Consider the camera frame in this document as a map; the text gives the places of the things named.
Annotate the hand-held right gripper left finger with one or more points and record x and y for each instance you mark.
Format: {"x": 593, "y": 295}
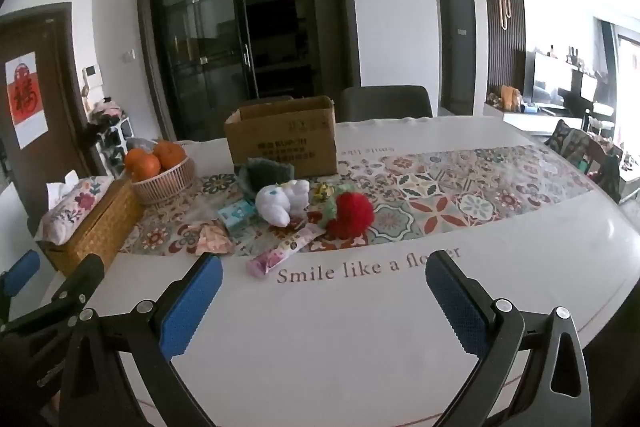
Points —
{"x": 192, "y": 302}

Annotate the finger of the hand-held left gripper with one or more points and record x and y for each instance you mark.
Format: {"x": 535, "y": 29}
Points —
{"x": 75, "y": 282}
{"x": 22, "y": 269}

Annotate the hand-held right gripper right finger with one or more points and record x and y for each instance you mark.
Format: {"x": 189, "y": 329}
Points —
{"x": 457, "y": 307}

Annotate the white plush toy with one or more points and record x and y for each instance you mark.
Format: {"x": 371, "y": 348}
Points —
{"x": 272, "y": 207}

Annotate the red pompom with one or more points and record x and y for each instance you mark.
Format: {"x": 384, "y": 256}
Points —
{"x": 352, "y": 214}

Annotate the green fuzzy glove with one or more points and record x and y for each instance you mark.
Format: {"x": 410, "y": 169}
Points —
{"x": 265, "y": 177}

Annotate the pale green scrunchie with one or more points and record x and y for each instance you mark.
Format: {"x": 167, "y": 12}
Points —
{"x": 327, "y": 212}

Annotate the cardboard box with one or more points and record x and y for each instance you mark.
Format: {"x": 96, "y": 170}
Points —
{"x": 282, "y": 142}

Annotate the wicker tissue box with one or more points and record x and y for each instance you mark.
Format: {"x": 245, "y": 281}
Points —
{"x": 105, "y": 227}

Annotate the pink floral packet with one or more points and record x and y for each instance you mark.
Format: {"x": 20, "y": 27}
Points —
{"x": 212, "y": 239}

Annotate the floral tissue box cover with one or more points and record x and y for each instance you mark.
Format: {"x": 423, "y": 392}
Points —
{"x": 75, "y": 207}

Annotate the white tissue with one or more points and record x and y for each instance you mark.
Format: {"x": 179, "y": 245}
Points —
{"x": 60, "y": 189}

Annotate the teal tissue packet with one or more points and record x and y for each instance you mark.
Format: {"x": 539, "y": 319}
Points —
{"x": 240, "y": 214}

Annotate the pink snack packet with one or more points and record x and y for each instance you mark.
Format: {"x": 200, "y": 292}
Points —
{"x": 285, "y": 249}

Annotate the patterned table runner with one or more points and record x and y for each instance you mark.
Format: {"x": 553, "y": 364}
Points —
{"x": 450, "y": 197}

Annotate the woven fruit basket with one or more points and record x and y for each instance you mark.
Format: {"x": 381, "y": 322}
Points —
{"x": 165, "y": 187}

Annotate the orange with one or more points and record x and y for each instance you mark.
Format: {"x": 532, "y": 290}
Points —
{"x": 170, "y": 153}
{"x": 142, "y": 164}

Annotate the white lettered tablecloth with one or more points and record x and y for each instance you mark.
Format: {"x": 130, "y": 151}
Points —
{"x": 325, "y": 357}

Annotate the white shoe rack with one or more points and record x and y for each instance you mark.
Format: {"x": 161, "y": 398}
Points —
{"x": 110, "y": 142}

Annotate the brown wooden door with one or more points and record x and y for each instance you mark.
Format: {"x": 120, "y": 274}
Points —
{"x": 60, "y": 107}

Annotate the red and white door poster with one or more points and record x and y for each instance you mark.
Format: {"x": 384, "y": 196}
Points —
{"x": 25, "y": 102}

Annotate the white media console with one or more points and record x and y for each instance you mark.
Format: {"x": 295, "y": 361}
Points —
{"x": 525, "y": 122}

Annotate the chair with patterned cushion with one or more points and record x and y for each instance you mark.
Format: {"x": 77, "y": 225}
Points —
{"x": 575, "y": 144}

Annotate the white intercom panel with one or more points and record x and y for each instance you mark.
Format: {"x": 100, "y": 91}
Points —
{"x": 92, "y": 75}

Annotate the dark dining chair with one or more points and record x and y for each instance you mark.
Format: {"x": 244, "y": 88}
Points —
{"x": 385, "y": 104}
{"x": 270, "y": 99}

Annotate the orange bag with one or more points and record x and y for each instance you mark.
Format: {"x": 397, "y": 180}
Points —
{"x": 511, "y": 98}

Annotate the television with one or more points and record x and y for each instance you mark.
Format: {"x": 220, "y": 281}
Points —
{"x": 550, "y": 79}

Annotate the grey interior door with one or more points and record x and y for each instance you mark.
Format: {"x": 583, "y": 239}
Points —
{"x": 456, "y": 47}

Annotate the dark glass sliding doors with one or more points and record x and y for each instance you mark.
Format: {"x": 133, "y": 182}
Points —
{"x": 210, "y": 32}

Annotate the white light switch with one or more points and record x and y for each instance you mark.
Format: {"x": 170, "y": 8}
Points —
{"x": 129, "y": 55}

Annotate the dark slatted wall panel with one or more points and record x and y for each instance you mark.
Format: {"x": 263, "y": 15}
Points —
{"x": 517, "y": 57}

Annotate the white wall ornament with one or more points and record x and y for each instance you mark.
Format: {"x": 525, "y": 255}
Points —
{"x": 505, "y": 9}

